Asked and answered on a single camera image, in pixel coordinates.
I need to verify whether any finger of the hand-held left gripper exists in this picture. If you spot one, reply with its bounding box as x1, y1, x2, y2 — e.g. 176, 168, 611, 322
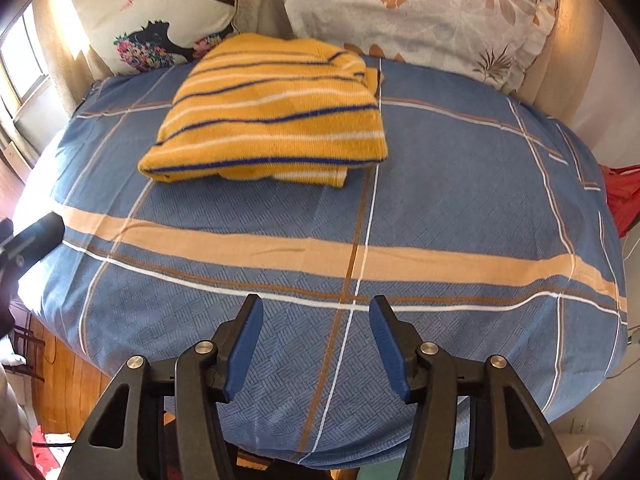
0, 212, 66, 281

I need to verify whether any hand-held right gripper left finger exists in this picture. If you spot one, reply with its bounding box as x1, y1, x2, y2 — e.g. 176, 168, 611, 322
62, 294, 264, 480

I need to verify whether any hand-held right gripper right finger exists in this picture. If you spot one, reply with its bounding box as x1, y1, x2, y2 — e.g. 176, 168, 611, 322
369, 295, 576, 480

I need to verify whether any yellow striped sweater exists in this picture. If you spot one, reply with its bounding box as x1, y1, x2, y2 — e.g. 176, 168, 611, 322
138, 33, 390, 189

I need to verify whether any window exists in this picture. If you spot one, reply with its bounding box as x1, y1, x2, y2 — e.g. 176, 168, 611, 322
0, 10, 52, 113

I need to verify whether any beige curtain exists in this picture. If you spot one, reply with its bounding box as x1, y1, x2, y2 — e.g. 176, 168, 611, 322
31, 0, 121, 117

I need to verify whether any blue plaid bedsheet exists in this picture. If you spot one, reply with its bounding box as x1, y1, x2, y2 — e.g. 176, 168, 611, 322
12, 55, 628, 472

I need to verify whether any cream floral print pillow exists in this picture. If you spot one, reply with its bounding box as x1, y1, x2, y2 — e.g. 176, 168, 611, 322
71, 0, 242, 77

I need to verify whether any red cloth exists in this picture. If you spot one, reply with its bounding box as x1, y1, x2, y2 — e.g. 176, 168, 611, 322
599, 164, 640, 237

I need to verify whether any grey fuzzy blanket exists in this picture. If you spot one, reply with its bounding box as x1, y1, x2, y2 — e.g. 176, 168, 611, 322
234, 0, 293, 41

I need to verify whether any white leaf print pillow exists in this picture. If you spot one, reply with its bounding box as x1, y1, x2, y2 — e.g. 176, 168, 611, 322
262, 0, 560, 95

